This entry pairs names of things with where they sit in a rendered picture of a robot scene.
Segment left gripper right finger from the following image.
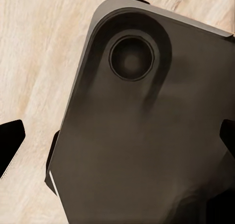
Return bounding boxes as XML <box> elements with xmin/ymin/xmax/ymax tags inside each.
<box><xmin>219</xmin><ymin>119</ymin><xmax>235</xmax><ymax>159</ymax></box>

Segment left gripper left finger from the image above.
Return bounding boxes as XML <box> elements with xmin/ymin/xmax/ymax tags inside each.
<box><xmin>0</xmin><ymin>119</ymin><xmax>25</xmax><ymax>178</ymax></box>

